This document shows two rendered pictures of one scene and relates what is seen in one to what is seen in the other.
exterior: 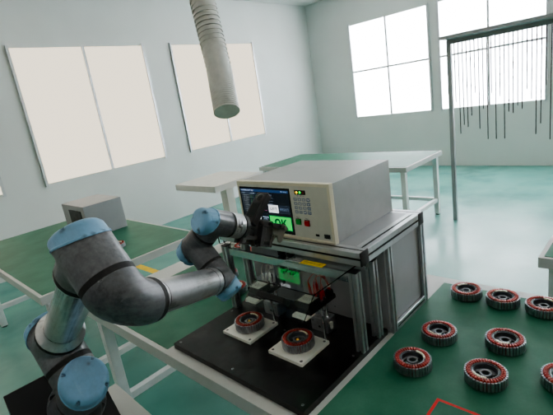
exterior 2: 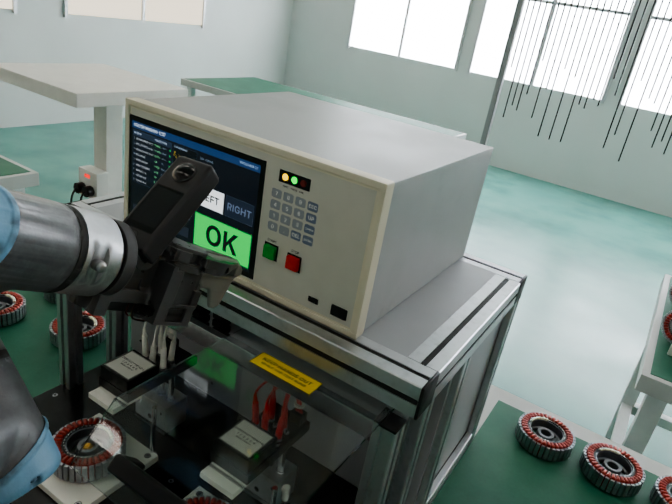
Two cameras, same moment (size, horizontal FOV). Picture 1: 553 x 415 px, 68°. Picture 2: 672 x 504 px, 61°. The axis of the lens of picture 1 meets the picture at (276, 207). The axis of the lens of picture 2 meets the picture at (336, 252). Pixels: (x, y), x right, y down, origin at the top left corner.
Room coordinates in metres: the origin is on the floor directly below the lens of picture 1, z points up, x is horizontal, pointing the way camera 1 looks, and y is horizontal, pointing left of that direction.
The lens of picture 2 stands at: (0.68, 0.04, 1.49)
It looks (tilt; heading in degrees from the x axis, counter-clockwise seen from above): 23 degrees down; 344
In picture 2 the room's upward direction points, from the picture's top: 10 degrees clockwise
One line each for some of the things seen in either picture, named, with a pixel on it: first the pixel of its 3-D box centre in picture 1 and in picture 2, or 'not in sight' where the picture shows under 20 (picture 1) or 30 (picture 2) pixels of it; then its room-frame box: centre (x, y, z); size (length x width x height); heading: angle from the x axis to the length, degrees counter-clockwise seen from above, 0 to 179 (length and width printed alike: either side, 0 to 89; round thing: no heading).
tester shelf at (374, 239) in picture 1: (316, 226); (296, 253); (1.55, -0.14, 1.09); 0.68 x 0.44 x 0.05; 45
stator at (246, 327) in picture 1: (249, 322); (88, 448); (1.41, 0.17, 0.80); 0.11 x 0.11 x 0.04
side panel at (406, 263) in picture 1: (406, 275); (462, 403); (1.38, -0.43, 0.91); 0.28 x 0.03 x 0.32; 135
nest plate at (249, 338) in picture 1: (250, 328); (88, 460); (1.41, 0.17, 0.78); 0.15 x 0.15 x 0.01; 45
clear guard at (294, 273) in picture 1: (305, 280); (259, 422); (1.20, -0.06, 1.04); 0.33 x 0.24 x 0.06; 135
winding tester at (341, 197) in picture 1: (315, 195); (313, 186); (1.55, -0.15, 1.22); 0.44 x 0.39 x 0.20; 45
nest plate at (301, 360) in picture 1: (299, 347); not in sight; (1.24, 0.00, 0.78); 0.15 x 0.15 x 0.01; 45
